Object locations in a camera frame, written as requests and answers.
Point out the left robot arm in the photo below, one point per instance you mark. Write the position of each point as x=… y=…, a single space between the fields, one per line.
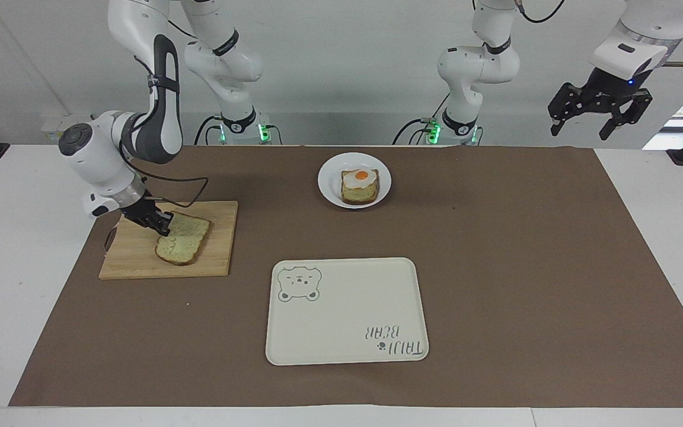
x=472 y=71

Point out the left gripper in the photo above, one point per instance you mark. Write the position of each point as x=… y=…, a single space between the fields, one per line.
x=613 y=88

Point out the white round plate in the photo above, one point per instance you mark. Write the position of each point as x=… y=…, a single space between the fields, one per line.
x=329 y=184

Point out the bread slice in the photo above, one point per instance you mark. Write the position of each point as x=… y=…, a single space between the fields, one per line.
x=190 y=237

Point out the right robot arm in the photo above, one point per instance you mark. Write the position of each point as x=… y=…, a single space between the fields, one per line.
x=163 y=89

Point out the toast slice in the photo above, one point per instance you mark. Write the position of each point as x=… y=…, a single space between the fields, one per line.
x=360 y=194

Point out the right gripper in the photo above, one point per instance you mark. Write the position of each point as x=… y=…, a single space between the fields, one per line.
x=141 y=212

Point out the wooden cutting board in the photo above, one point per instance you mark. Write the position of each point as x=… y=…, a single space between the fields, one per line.
x=217 y=249

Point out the fried egg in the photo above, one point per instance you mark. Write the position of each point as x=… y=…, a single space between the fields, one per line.
x=361 y=177

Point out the cream tray with bear print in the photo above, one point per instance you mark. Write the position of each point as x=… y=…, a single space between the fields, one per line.
x=347 y=308

